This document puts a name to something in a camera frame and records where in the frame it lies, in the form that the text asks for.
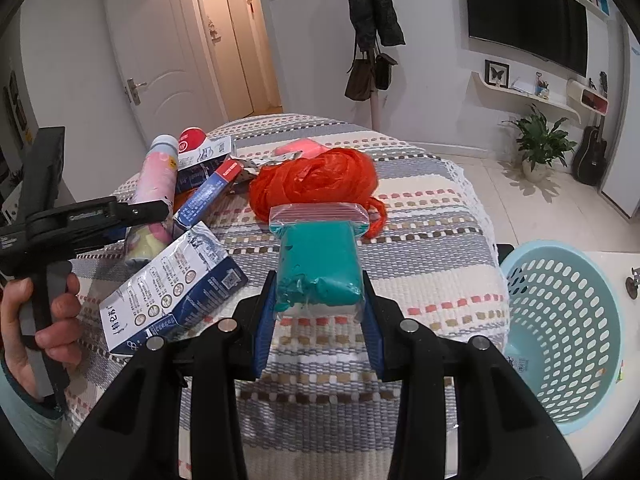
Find white standing air conditioner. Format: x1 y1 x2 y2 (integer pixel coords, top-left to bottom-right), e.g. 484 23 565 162
600 25 640 218

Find person's left hand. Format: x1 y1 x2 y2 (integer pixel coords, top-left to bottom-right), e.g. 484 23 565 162
0 272 83 402

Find hallway inner door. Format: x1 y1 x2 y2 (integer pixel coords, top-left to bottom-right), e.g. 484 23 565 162
197 0 256 117

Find dark wall picture frame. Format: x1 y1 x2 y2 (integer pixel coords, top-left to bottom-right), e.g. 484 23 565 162
4 70 28 133

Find black acoustic guitar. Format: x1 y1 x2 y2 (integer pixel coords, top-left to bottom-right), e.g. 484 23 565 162
571 112 608 186

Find red white box shelf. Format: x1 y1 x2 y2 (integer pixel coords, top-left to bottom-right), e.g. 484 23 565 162
567 78 610 120

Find framed butterfly picture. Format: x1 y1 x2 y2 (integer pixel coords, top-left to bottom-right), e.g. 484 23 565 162
484 59 511 88

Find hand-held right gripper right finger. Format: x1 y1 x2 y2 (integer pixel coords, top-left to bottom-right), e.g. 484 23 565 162
361 270 583 480

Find orange plastic bag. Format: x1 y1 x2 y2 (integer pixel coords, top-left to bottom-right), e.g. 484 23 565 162
248 147 388 241

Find blue red-striped box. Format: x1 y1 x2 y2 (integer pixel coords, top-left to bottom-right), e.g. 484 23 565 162
172 157 251 238

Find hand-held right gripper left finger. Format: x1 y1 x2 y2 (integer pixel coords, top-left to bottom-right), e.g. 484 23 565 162
54 270 278 480

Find striped woven blanket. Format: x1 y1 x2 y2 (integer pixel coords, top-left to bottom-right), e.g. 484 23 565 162
65 112 511 480

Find potted green plant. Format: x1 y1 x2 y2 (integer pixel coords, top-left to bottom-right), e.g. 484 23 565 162
502 105 576 183

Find small blue white carton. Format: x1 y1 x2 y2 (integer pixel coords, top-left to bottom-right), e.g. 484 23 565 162
175 136 236 196

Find large crushed blue white carton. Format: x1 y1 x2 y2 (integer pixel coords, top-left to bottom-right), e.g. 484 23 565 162
99 220 249 356

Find silver door handle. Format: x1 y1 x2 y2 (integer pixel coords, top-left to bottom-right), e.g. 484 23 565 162
126 77 148 106

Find person's left forearm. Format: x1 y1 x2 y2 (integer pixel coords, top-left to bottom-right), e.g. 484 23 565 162
0 355 66 478

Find black hanging bag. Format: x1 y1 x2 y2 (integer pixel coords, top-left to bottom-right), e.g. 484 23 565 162
374 52 398 91

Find white coat rack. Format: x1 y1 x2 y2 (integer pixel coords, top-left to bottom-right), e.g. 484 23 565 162
370 89 388 128

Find white curved lower shelf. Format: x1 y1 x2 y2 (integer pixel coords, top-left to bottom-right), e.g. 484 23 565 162
472 71 583 123

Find pink yellow bottle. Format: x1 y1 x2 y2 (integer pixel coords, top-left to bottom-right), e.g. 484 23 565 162
125 134 180 266

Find pink packet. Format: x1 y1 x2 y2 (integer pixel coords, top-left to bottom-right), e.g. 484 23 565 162
272 138 328 161

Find dark hanging coat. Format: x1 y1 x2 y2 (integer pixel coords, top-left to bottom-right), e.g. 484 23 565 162
347 0 406 53

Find black wall television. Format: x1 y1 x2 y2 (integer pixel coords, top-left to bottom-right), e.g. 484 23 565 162
460 0 590 78

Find light blue plastic basket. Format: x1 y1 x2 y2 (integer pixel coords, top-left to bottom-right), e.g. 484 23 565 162
500 240 625 437

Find white door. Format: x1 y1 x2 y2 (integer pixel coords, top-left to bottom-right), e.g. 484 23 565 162
102 0 216 158

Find green item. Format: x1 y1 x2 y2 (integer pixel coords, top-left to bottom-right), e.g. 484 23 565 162
268 203 371 323

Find brown hanging bag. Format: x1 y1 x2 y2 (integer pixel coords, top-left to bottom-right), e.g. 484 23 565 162
344 52 376 102

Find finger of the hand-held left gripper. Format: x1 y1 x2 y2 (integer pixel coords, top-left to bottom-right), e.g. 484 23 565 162
112 199 171 240

